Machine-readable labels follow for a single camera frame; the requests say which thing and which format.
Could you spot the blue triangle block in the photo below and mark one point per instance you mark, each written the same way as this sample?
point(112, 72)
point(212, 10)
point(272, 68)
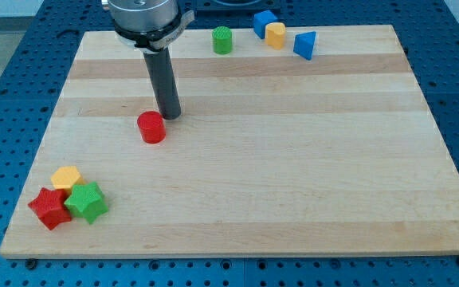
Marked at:
point(304, 44)

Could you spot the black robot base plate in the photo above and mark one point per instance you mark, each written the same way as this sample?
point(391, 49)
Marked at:
point(237, 5)

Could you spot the blue cube block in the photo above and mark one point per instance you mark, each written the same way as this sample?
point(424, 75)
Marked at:
point(261, 20)

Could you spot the yellow heart block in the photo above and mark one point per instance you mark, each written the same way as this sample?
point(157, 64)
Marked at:
point(275, 33)

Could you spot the yellow hexagon block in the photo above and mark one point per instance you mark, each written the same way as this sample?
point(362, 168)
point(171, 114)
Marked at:
point(66, 178)

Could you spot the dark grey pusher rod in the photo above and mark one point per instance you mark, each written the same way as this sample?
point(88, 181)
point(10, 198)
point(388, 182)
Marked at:
point(163, 83)

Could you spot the green star block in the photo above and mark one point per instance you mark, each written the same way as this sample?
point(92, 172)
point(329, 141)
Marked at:
point(87, 202)

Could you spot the light wooden board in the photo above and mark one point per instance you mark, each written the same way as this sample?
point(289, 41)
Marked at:
point(273, 155)

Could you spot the green cylinder block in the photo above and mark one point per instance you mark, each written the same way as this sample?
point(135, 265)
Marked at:
point(222, 40)

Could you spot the red cylinder block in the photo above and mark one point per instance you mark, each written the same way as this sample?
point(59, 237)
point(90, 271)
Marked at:
point(151, 127)

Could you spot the red star block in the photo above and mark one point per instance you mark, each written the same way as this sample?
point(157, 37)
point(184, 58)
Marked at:
point(49, 207)

